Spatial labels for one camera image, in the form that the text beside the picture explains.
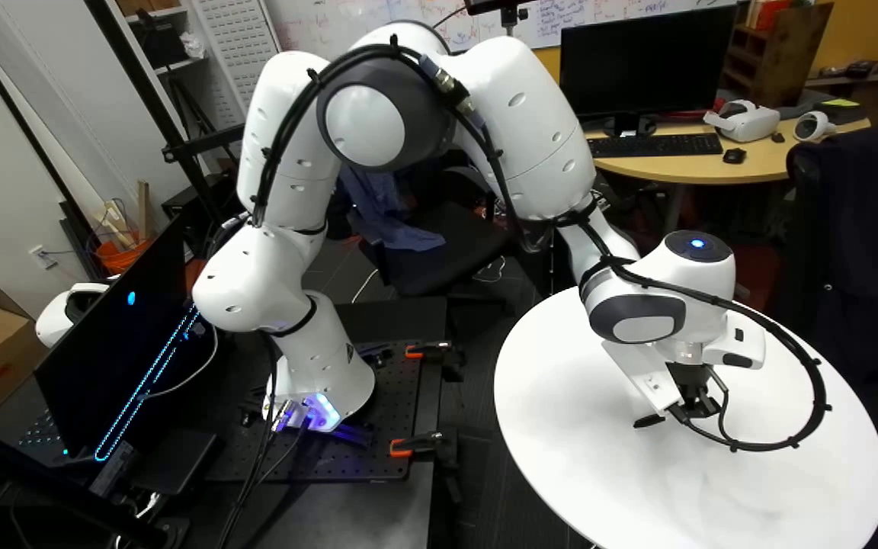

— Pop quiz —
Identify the black computer mouse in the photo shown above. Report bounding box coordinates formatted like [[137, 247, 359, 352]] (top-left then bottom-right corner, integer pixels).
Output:
[[723, 147, 748, 163]]

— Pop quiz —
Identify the white VR controller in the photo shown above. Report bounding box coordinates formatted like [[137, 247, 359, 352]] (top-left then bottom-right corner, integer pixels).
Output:
[[796, 108, 836, 142]]

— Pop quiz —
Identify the round wooden desk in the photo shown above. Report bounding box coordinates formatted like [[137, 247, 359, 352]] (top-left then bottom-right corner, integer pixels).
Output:
[[586, 111, 874, 279]]

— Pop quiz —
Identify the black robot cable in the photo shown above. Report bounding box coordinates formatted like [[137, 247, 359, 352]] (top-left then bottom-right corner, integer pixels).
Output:
[[600, 254, 836, 455]]

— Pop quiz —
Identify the dark chair with cloth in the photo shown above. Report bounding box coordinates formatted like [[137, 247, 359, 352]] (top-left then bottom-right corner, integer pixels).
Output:
[[770, 129, 878, 387]]

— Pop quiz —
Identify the black computer monitor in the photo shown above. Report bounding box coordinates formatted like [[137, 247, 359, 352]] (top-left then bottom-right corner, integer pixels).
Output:
[[561, 6, 734, 133]]

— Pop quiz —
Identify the orange handled clamp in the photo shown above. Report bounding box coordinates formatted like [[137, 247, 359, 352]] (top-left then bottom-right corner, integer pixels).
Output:
[[403, 342, 462, 381], [387, 431, 458, 459]]

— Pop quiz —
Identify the black office chair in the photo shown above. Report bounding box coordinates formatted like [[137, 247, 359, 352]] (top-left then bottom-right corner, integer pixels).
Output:
[[333, 163, 513, 296]]

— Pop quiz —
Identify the blue jacket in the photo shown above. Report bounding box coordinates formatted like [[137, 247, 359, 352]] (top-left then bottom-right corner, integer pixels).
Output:
[[342, 168, 445, 254]]

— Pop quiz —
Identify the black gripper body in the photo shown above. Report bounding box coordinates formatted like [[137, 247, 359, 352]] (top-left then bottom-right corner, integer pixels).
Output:
[[671, 361, 710, 406]]

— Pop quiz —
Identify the white VR headset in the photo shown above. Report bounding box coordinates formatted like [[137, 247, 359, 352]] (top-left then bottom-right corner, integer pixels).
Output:
[[705, 100, 779, 142]]

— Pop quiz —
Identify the black laptop with blue light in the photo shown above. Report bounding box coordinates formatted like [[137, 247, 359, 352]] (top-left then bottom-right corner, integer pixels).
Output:
[[0, 228, 216, 465]]

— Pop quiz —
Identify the black keyboard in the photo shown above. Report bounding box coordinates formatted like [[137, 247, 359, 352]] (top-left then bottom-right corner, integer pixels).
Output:
[[588, 133, 723, 158]]

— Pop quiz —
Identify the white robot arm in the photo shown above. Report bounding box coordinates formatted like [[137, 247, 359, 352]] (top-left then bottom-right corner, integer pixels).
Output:
[[193, 21, 739, 433]]

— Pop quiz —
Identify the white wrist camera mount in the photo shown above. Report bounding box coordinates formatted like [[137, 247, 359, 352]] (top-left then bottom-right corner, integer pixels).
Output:
[[617, 343, 683, 410]]

